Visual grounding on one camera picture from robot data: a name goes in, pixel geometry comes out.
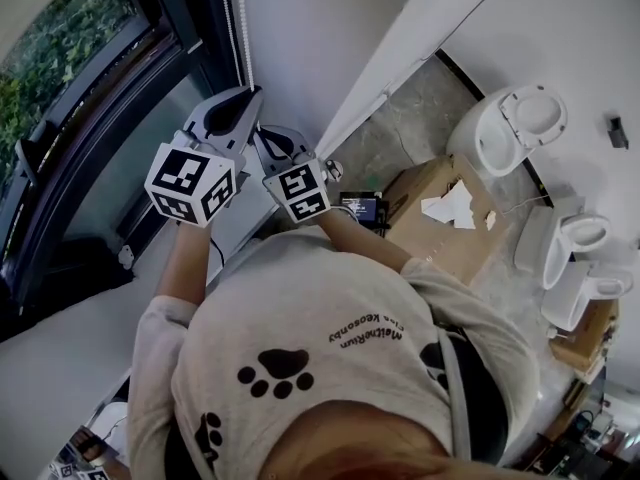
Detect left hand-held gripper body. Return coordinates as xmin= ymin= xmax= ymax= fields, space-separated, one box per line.
xmin=143 ymin=128 xmax=249 ymax=230

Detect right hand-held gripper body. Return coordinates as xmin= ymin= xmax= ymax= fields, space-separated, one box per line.
xmin=261 ymin=150 xmax=347 ymax=227

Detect white beaded blind cord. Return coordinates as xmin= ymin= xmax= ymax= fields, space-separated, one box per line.
xmin=219 ymin=0 xmax=256 ymax=93

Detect person's right forearm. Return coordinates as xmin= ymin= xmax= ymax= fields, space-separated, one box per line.
xmin=317 ymin=207 xmax=417 ymax=275

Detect person's left forearm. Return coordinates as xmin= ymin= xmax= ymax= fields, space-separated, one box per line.
xmin=153 ymin=220 xmax=212 ymax=310

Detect dark-framed window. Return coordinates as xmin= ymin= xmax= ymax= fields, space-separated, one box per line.
xmin=0 ymin=0 xmax=252 ymax=345

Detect black handheld screen device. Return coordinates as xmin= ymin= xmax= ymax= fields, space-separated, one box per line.
xmin=338 ymin=190 xmax=393 ymax=230

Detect person's grey paw-print shirt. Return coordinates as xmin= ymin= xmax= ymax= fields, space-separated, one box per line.
xmin=128 ymin=227 xmax=541 ymax=480

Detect large torn white paper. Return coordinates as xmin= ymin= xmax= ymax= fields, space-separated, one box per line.
xmin=419 ymin=180 xmax=477 ymax=231

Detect green trees outside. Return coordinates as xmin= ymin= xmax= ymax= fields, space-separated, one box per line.
xmin=0 ymin=0 xmax=137 ymax=135

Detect large brown cardboard box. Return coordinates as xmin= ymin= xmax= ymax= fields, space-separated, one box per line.
xmin=382 ymin=153 xmax=512 ymax=287

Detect white toilet with raised lid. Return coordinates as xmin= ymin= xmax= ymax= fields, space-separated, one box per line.
xmin=446 ymin=85 xmax=569 ymax=177

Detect white window sill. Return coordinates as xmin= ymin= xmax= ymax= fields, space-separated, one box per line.
xmin=0 ymin=132 xmax=291 ymax=469

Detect white low table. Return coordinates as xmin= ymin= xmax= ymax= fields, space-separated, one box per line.
xmin=89 ymin=400 xmax=132 ymax=455

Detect person's head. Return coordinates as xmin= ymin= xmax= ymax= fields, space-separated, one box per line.
xmin=262 ymin=400 xmax=501 ymax=480

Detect small brown cardboard box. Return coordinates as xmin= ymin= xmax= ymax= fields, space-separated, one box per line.
xmin=549 ymin=300 xmax=619 ymax=375

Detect black electronics clutter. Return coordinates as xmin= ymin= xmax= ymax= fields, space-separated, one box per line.
xmin=499 ymin=382 xmax=640 ymax=480

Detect thin black cable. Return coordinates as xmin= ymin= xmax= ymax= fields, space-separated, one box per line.
xmin=207 ymin=235 xmax=228 ymax=272

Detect black window handle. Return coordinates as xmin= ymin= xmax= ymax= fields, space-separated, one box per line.
xmin=16 ymin=122 xmax=50 ymax=190

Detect white floor cable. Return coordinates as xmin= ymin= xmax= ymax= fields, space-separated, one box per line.
xmin=501 ymin=195 xmax=552 ymax=216

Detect black wall bracket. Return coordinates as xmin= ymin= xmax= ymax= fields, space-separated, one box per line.
xmin=607 ymin=116 xmax=631 ymax=151

